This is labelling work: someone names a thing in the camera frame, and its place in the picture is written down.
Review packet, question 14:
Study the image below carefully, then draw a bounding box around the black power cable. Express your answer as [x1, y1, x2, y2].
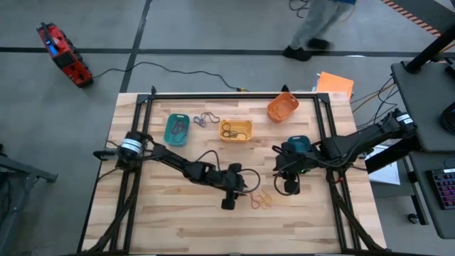
[91, 60, 247, 92]

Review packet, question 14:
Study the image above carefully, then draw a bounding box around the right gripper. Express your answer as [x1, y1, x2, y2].
[272, 142, 318, 178]

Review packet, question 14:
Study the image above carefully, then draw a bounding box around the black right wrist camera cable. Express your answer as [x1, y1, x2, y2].
[272, 172, 301, 197]

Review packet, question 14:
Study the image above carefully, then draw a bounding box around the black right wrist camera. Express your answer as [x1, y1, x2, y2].
[283, 178, 301, 196]

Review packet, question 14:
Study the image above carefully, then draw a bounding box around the black keyboard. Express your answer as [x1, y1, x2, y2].
[429, 166, 455, 210]

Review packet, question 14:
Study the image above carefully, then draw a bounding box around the dark teal plastic basket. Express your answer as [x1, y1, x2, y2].
[286, 134, 313, 154]

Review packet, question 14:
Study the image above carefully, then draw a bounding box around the grey metal cart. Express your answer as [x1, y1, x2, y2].
[0, 142, 58, 256]

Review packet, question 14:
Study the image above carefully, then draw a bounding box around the white paper sheet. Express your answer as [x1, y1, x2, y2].
[365, 144, 402, 186]

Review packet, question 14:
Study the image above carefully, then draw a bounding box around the black orange striped mat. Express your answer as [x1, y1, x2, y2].
[380, 0, 444, 37]

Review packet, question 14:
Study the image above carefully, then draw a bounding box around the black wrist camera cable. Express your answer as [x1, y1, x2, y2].
[272, 172, 301, 197]
[195, 149, 262, 195]

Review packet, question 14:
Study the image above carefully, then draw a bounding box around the yellow cable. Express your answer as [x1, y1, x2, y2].
[351, 82, 397, 114]

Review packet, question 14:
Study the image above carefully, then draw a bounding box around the black floor cable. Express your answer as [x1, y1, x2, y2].
[288, 0, 307, 18]

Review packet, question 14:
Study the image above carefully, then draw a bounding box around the grey desk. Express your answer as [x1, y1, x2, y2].
[390, 60, 455, 240]

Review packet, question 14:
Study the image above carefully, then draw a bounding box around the red rubber band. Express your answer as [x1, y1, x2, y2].
[249, 193, 263, 210]
[272, 105, 289, 120]

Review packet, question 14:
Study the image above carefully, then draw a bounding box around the yellow rubber band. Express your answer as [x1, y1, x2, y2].
[220, 122, 249, 140]
[257, 188, 274, 210]

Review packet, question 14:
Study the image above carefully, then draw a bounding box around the orange plastic basket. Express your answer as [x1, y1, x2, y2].
[266, 91, 300, 124]

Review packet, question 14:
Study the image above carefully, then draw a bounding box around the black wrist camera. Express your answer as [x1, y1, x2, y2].
[283, 178, 301, 196]
[220, 197, 238, 211]

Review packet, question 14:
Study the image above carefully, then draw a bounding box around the yellow plastic basket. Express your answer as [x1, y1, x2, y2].
[218, 119, 255, 144]

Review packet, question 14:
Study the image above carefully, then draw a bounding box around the orange folder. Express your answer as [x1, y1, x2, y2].
[316, 70, 355, 101]

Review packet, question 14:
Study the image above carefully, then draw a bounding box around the person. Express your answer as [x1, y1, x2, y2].
[282, 0, 357, 63]

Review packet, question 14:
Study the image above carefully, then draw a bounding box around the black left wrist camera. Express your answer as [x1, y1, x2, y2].
[220, 197, 238, 211]

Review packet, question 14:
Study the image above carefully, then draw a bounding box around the black aluminium frame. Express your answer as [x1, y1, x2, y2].
[76, 85, 390, 256]

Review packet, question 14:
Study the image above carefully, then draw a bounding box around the black desk beam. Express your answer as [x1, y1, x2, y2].
[364, 137, 419, 175]

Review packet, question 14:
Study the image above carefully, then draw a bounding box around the black coiled cable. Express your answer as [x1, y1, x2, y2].
[440, 105, 455, 135]

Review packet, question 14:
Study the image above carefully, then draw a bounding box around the black left wrist camera cable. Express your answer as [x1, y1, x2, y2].
[195, 149, 262, 195]

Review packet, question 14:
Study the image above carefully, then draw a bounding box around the thin olive rubber band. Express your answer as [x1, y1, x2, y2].
[200, 111, 221, 125]

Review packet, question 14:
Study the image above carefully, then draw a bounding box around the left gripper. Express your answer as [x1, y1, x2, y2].
[213, 164, 250, 201]

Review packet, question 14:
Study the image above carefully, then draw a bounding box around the light green plastic basket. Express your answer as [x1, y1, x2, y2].
[163, 113, 191, 147]

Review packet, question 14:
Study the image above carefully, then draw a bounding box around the black diagonal pole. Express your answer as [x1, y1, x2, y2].
[405, 33, 455, 75]

